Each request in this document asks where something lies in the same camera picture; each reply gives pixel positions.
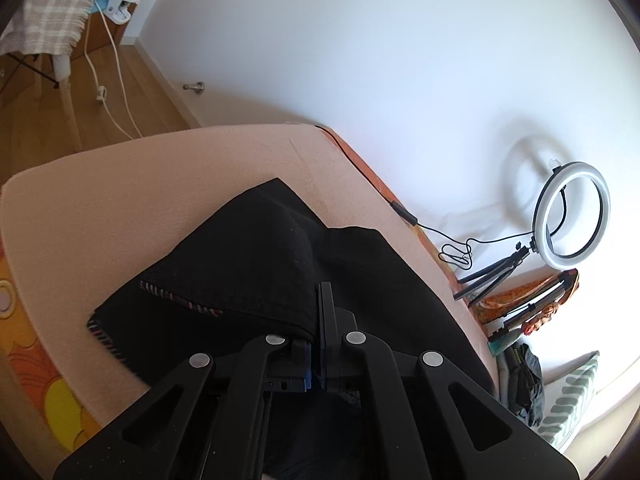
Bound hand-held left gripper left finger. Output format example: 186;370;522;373
52;332;317;480

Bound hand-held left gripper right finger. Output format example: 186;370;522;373
317;282;581;480

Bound black pants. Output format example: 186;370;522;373
86;177;501;480

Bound small black tripod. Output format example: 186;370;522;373
452;242;531;306

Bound stack of folded clothes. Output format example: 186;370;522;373
495;342;546;428

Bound green patterned white pillow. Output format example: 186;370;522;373
537;350;601;448

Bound plaid fringed blanket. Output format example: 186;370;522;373
0;0;123;56

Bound black ring light cable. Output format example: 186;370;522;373
314;124;568;267

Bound white ring light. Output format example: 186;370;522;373
531;161;612;271

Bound white power cable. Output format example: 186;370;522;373
82;7;146;141

